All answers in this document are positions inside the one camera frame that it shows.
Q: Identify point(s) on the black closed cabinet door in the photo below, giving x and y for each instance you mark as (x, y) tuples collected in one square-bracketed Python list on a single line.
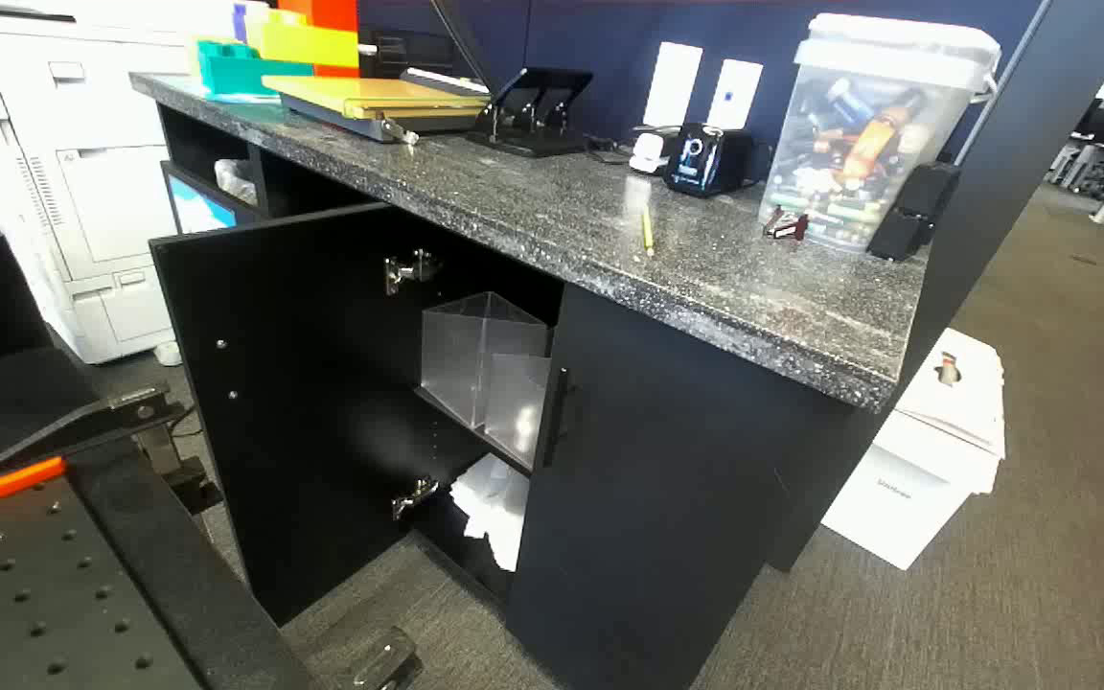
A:
[(667, 510)]

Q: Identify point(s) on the silver door hinge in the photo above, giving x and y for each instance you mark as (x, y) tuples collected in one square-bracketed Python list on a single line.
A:
[(411, 501), (409, 269)]

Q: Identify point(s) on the wooden cutting board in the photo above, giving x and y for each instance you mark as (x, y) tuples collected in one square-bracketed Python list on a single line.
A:
[(374, 94)]

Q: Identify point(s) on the black perforated breadboard table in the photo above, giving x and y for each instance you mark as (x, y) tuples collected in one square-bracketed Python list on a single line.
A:
[(18, 588)]

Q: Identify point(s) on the white cardboard box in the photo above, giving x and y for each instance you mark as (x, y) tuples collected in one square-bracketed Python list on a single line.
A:
[(938, 448)]

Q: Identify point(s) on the clear plastic bin with lid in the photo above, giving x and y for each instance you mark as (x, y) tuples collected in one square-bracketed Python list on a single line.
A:
[(870, 128)]

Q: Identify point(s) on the black open cabinet door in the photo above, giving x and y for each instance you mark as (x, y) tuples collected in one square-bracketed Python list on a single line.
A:
[(295, 408)]

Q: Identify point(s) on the black hole punch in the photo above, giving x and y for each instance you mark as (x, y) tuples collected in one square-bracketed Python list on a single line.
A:
[(534, 114)]

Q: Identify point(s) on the white paper stack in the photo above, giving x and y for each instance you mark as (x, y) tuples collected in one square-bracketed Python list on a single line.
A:
[(497, 505)]

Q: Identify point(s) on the small dark red object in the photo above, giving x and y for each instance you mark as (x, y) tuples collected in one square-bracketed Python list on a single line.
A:
[(786, 228)]

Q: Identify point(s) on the black metal bar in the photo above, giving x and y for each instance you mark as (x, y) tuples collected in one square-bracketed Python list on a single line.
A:
[(183, 577)]

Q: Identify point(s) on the black leaning flat device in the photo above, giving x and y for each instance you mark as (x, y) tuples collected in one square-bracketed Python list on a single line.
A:
[(914, 211)]

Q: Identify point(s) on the black partition panel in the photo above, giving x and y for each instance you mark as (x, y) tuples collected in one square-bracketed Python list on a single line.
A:
[(1023, 128)]

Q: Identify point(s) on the yellow block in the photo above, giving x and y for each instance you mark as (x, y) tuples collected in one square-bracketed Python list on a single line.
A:
[(307, 43)]

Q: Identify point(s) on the teal box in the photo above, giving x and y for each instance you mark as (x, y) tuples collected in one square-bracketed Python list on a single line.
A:
[(233, 72)]

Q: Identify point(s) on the orange block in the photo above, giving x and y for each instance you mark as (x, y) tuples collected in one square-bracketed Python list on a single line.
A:
[(333, 12)]

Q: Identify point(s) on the clear acrylic box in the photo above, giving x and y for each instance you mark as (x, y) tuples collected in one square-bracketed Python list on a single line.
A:
[(489, 370)]

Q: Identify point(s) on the small white desk object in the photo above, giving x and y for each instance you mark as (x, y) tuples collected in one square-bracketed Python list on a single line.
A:
[(650, 155)]

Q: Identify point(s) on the white office printer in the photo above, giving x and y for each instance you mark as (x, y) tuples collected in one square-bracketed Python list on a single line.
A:
[(68, 193)]

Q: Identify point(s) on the black cabinet with granite counter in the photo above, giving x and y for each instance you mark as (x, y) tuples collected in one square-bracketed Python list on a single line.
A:
[(516, 193)]

